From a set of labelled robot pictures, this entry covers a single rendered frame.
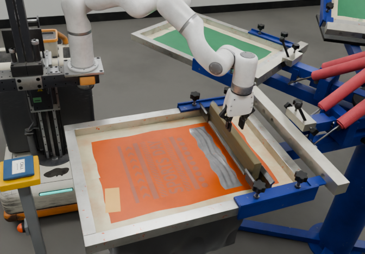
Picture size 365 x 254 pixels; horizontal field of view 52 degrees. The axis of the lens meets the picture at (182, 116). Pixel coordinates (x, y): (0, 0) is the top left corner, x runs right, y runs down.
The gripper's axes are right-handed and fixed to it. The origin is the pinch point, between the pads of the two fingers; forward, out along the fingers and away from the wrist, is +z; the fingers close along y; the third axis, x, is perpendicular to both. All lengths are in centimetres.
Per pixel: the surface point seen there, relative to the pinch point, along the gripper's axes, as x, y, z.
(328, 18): -68, -93, -8
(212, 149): -2.3, 6.9, 12.7
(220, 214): 29.1, 18.1, 10.8
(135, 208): 16.7, 42.4, 13.3
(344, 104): -19, -73, 16
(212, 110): -15.9, 1.7, 4.1
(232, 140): 3.0, 1.7, 5.0
